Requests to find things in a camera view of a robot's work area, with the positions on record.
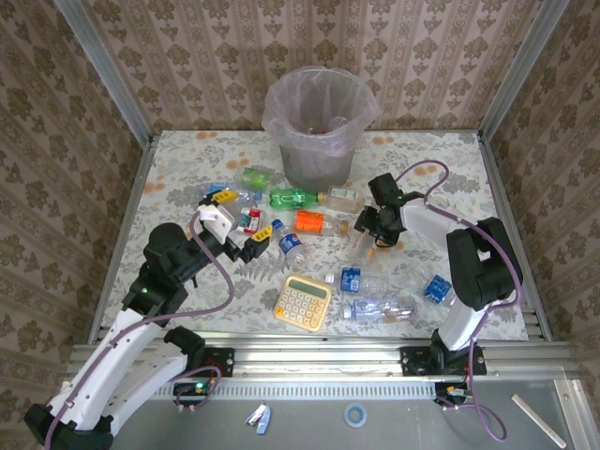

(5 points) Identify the clear bottle light blue label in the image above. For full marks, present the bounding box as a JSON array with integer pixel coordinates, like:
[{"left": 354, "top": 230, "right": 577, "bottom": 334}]
[{"left": 201, "top": 183, "right": 263, "bottom": 211}]

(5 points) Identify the clear bottle red white label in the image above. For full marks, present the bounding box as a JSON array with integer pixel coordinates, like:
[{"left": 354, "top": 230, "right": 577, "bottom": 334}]
[{"left": 233, "top": 205, "right": 264, "bottom": 235}]

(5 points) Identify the clear bottle white green label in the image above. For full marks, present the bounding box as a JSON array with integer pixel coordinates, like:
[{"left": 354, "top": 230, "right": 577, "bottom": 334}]
[{"left": 326, "top": 187, "right": 366, "bottom": 213}]

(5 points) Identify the clear bottle blue Pepsi label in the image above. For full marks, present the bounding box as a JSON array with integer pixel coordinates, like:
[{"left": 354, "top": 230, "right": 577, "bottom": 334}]
[{"left": 278, "top": 232, "right": 311, "bottom": 269}]

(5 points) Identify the small bottle light green label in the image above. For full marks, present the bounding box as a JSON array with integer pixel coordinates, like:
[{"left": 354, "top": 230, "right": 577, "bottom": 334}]
[{"left": 240, "top": 166, "right": 276, "bottom": 189}]

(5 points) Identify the clear bottle blue white label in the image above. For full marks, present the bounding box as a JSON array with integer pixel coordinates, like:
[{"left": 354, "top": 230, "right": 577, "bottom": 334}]
[{"left": 325, "top": 266, "right": 390, "bottom": 294}]

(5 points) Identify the green bottle yellow cap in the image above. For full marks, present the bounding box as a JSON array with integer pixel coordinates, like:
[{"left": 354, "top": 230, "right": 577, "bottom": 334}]
[{"left": 268, "top": 187, "right": 327, "bottom": 210}]

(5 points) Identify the long clear plastic bottle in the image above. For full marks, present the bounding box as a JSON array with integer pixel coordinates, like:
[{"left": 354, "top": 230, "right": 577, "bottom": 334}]
[{"left": 340, "top": 295, "right": 418, "bottom": 324}]

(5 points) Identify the crushed bottle bright blue label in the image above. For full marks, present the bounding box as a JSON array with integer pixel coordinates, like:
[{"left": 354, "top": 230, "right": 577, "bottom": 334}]
[{"left": 397, "top": 264, "right": 456, "bottom": 307}]

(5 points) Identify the grey mesh waste bin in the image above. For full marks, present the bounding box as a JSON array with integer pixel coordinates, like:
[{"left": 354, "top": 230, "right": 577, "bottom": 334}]
[{"left": 269, "top": 69, "right": 374, "bottom": 196}]

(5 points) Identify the clear plastic bin liner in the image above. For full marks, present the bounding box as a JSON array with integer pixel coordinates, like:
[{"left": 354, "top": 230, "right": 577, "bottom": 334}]
[{"left": 261, "top": 67, "right": 381, "bottom": 158}]

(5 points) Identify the floral tablecloth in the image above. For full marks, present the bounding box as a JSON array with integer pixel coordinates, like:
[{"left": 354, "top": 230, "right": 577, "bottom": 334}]
[{"left": 102, "top": 129, "right": 531, "bottom": 341}]

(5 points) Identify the yellow calculator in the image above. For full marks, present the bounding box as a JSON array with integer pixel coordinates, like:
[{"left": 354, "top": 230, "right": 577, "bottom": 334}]
[{"left": 273, "top": 275, "right": 334, "bottom": 333}]

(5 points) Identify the control board green light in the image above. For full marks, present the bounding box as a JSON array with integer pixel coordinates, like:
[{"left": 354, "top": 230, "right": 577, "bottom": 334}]
[{"left": 173, "top": 381, "right": 213, "bottom": 400}]

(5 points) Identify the black connector board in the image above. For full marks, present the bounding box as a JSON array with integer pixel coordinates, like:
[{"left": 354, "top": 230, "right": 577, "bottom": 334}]
[{"left": 434, "top": 382, "right": 472, "bottom": 408}]

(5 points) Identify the blue stapler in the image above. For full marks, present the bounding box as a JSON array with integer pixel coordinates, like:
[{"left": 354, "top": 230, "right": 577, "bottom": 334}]
[{"left": 246, "top": 402, "right": 272, "bottom": 435}]

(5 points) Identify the blue tape roll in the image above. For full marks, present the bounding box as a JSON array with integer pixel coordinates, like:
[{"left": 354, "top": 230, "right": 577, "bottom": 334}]
[{"left": 344, "top": 403, "right": 368, "bottom": 428}]

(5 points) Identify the grey metal tray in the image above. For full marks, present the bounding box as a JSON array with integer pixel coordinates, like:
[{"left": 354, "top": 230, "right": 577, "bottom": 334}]
[{"left": 44, "top": 380, "right": 585, "bottom": 450}]

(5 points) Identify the white flat stick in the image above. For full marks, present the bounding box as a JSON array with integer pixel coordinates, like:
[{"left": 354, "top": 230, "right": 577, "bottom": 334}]
[{"left": 510, "top": 394, "right": 567, "bottom": 447}]

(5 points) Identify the aluminium table side rail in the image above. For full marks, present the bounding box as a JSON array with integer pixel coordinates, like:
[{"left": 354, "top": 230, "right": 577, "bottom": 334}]
[
  {"left": 476, "top": 133, "right": 553, "bottom": 341},
  {"left": 89, "top": 138, "right": 157, "bottom": 346}
]

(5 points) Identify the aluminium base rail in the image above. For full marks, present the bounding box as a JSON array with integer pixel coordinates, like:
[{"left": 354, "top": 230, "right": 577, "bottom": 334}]
[{"left": 68, "top": 340, "right": 578, "bottom": 382}]

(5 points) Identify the grey slotted cable duct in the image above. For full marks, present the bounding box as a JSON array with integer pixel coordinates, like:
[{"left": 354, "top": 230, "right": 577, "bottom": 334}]
[{"left": 85, "top": 380, "right": 440, "bottom": 400}]

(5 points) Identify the aluminium frame post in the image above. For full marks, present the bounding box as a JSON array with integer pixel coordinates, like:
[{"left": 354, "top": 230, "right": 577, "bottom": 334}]
[
  {"left": 478, "top": 0, "right": 571, "bottom": 142},
  {"left": 53, "top": 0, "right": 155, "bottom": 144}
]

